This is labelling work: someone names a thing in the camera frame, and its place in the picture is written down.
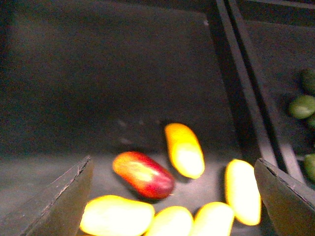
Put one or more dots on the green avocado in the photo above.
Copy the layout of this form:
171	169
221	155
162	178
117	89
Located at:
309	165
302	106

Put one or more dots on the black display bin right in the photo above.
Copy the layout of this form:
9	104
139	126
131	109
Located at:
277	40

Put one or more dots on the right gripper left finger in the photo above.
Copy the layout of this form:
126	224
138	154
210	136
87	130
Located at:
57	210

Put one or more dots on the red mango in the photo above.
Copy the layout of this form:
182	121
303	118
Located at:
147	177

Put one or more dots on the yellow mango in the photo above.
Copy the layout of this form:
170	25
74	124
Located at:
112	215
171	221
241	192
184	150
213	219

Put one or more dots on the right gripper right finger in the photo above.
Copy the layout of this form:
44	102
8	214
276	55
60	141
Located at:
290	204

